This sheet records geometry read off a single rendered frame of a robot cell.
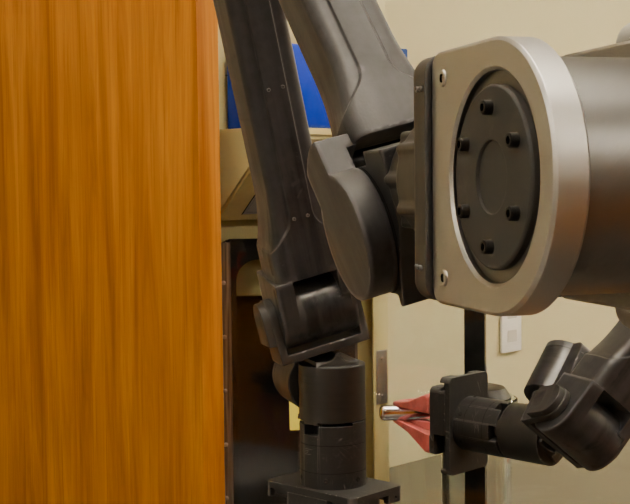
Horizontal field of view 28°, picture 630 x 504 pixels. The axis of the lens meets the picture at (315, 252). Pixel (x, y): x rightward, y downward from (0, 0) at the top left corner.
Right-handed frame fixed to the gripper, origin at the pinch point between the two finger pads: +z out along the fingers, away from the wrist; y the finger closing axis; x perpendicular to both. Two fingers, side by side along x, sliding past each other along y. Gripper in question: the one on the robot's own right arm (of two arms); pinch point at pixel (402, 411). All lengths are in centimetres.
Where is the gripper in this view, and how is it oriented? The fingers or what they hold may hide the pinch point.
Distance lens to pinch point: 138.9
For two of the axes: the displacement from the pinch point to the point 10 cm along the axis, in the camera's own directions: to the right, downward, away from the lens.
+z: -7.1, -0.4, 7.0
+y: -0.1, -10.0, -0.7
